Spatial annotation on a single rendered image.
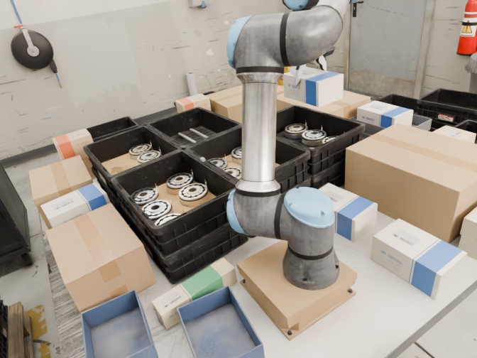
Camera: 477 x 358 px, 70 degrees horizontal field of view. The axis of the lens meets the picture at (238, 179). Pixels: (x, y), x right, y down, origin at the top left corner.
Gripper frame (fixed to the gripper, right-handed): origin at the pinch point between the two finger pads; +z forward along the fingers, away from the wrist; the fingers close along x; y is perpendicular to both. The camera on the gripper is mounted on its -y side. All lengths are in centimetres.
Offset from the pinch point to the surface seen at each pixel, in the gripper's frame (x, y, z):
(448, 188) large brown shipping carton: 0, -56, 22
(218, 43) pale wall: -132, 329, 34
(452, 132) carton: -43, -32, 26
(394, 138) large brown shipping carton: -15.9, -25.8, 21.0
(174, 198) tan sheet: 61, 5, 28
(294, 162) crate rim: 24.1, -17.8, 18.5
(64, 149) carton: 88, 71, 21
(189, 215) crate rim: 65, -21, 19
